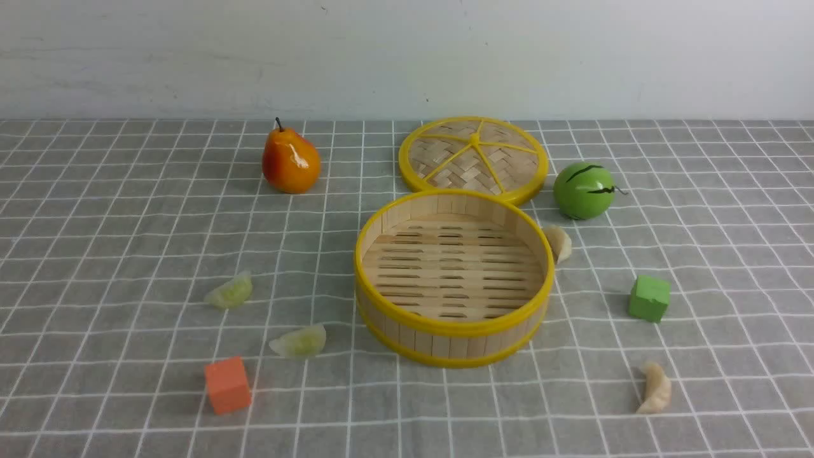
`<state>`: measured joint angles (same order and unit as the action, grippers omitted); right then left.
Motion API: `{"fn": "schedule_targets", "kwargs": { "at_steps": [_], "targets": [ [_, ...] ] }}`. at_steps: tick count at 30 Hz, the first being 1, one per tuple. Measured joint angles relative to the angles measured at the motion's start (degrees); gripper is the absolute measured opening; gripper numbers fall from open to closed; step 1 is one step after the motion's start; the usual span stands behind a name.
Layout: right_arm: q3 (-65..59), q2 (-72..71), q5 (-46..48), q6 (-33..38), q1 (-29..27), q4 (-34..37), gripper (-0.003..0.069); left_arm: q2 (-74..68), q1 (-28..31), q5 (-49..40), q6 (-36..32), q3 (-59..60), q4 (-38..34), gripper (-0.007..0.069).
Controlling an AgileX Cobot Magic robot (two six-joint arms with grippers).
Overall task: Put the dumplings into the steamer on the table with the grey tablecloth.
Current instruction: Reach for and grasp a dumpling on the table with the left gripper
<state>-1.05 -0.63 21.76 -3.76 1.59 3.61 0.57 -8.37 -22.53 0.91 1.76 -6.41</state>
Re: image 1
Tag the bamboo steamer tray yellow rim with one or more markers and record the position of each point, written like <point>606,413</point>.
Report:
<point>452,278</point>

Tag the orange toy pear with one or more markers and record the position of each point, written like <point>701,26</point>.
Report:
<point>290,163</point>

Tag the orange foam cube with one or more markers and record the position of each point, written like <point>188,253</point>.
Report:
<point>227,385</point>

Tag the green dumpling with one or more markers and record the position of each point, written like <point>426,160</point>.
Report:
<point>300,344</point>
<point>233,293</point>

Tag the grey checked tablecloth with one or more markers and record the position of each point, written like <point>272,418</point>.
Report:
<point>113,232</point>

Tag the white dumpling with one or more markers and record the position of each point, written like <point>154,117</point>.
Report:
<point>559,241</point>
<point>658,390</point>

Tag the green foam cube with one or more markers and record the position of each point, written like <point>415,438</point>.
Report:
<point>649,298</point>

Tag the woven bamboo steamer lid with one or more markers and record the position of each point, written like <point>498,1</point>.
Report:
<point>475,153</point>

